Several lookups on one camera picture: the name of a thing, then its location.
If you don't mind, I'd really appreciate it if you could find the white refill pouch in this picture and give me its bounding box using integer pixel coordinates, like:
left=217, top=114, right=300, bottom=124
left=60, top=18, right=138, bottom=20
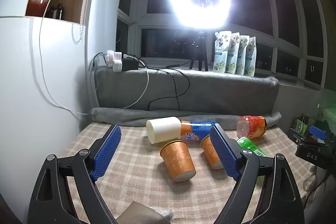
left=226, top=33, right=241, bottom=75
left=212, top=30, right=233, bottom=73
left=236, top=35, right=250, bottom=76
left=244, top=36, right=257, bottom=77

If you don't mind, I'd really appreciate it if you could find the grey knitted piece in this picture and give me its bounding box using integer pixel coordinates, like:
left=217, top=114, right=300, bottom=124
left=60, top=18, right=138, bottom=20
left=155, top=210, right=174, bottom=221

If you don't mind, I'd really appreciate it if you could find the plaid beige cloth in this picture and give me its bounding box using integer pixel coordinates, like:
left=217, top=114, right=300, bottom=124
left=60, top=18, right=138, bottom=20
left=63, top=123, right=315, bottom=224

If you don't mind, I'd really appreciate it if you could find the black cable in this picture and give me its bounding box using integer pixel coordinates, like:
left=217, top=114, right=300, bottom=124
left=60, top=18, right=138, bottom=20
left=148, top=63, right=191, bottom=111

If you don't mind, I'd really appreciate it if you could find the dark glass bottle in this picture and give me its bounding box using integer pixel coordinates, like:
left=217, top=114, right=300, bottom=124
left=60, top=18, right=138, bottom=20
left=43, top=6, right=56, bottom=19
left=56, top=3, right=65, bottom=20

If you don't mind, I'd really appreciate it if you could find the black tripod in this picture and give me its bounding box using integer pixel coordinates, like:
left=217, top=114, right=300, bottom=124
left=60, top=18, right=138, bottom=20
left=189, top=28, right=209, bottom=72

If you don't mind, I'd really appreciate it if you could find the orange paper cup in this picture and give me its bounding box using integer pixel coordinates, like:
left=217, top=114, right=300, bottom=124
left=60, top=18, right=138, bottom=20
left=201, top=134, right=224, bottom=170
left=160, top=139, right=197, bottom=182

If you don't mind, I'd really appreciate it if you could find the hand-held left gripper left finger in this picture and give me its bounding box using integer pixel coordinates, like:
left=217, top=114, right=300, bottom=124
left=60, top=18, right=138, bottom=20
left=28, top=124, right=122, bottom=224

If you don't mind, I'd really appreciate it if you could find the blue and orange drink bottle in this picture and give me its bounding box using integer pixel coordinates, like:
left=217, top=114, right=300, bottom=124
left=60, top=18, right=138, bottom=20
left=178, top=119, right=219, bottom=148

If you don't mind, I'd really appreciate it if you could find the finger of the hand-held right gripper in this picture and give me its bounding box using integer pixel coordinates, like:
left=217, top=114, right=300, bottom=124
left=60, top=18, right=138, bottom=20
left=309, top=125, right=327, bottom=141

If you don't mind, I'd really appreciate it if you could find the red and orange plastic bottle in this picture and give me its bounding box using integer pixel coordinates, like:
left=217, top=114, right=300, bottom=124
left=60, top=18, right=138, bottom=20
left=236, top=115, right=267, bottom=139

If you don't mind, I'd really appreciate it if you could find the long white cable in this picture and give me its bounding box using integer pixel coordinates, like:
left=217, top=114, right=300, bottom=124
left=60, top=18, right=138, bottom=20
left=38, top=0, right=91, bottom=116

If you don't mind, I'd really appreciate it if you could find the white bead cord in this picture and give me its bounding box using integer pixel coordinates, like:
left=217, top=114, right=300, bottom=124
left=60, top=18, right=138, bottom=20
left=71, top=25, right=86, bottom=45

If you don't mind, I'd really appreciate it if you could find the short white cable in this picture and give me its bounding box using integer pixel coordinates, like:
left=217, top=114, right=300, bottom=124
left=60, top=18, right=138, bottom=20
left=122, top=56, right=150, bottom=109

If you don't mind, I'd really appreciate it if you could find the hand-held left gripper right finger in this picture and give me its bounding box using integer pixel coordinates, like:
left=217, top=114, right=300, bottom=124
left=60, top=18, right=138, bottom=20
left=210, top=124, right=305, bottom=224

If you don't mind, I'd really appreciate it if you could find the black power adapter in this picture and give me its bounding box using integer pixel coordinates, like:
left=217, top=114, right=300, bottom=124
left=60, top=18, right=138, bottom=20
left=122, top=57, right=140, bottom=70

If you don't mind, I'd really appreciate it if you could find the white plastic cup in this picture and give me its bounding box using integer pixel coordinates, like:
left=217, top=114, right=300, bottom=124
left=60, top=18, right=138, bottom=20
left=146, top=116, right=182, bottom=145

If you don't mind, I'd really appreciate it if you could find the brown paper piece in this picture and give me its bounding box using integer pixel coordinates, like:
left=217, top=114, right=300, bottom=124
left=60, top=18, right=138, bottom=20
left=115, top=201, right=168, bottom=224

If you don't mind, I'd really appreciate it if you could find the green plastic bottle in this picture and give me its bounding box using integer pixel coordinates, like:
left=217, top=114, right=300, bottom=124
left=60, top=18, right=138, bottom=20
left=236, top=136, right=267, bottom=186

